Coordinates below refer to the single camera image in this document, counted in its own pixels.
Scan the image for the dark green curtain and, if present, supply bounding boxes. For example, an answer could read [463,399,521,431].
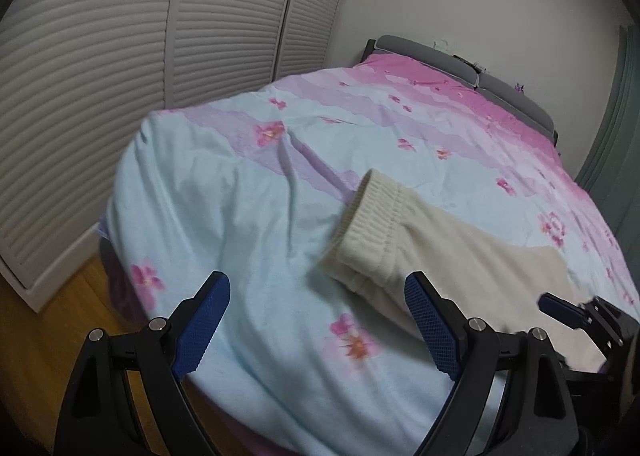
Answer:
[575,25,640,242]

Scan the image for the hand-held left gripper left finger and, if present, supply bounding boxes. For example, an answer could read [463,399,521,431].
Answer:
[52,271,232,456]

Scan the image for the grey padded headboard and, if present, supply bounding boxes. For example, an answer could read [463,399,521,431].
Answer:
[362,34,559,147]

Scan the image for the floral pink and blue quilt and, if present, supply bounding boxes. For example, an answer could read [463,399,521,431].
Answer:
[97,53,632,456]

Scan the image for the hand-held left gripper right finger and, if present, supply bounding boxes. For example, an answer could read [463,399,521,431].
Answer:
[404,271,587,456]

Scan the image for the cream pants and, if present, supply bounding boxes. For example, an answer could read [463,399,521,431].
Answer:
[327,168,618,374]

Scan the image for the white louvered closet door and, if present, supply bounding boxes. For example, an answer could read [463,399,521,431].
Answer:
[164,0,307,109]
[0,0,187,313]
[274,0,362,83]

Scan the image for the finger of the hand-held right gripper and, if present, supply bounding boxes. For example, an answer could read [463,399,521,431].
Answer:
[537,292,586,333]

